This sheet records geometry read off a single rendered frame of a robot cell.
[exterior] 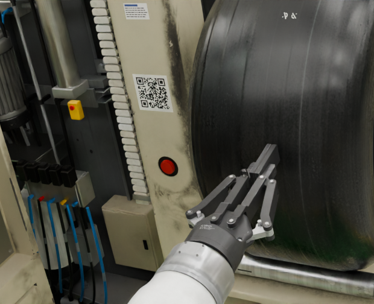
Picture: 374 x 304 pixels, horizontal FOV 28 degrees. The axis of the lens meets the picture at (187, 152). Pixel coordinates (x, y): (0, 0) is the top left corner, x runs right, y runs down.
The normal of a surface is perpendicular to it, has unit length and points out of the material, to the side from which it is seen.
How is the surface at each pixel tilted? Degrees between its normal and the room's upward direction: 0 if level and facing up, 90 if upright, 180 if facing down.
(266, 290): 0
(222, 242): 41
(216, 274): 56
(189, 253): 8
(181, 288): 25
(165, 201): 90
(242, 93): 61
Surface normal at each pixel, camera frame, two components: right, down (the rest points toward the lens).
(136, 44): -0.47, 0.48
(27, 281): 0.87, 0.09
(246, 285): -0.16, -0.87
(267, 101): -0.49, 0.02
